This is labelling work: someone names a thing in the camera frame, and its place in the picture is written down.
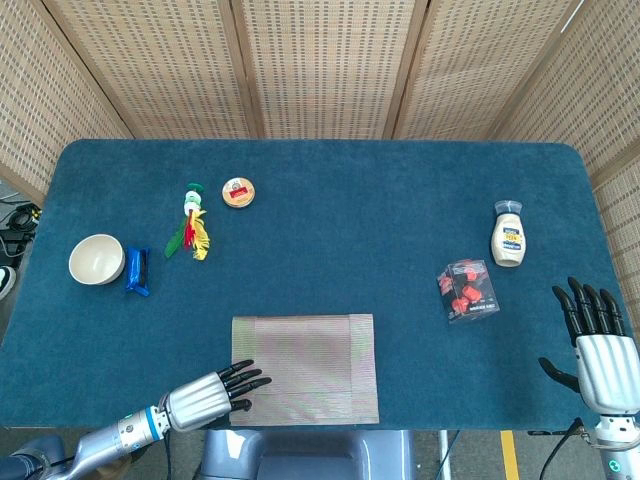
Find mayonnaise squeeze bottle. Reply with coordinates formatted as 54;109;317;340
490;199;529;268

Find blue snack packet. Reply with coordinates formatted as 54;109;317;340
123;245;152;298

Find clear box of red capsules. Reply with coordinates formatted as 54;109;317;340
436;258;502;325

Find bamboo folding screen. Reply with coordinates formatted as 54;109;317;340
0;0;640;326

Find round tin with red label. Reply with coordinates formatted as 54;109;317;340
222;176;258;209

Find robot left hand silver black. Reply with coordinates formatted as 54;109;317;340
158;359;273;433

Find robot right hand silver black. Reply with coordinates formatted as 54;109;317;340
538;276;640;416

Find colourful feather shuttlecock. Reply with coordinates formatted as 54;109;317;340
164;182;212;262

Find white metal table leg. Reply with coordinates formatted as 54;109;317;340
437;429;453;480

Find beige woven placemat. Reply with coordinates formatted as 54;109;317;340
229;313;380;428

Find blue table cloth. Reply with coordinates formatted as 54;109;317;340
0;138;640;432

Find black and white shoe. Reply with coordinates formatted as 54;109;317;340
0;265;18;301

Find white ceramic bowl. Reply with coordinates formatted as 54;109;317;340
68;233;126;287

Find black floor cables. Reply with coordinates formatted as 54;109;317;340
0;202;44;259

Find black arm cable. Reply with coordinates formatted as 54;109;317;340
527;415;601;480

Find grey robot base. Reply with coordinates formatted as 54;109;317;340
197;428;416;480

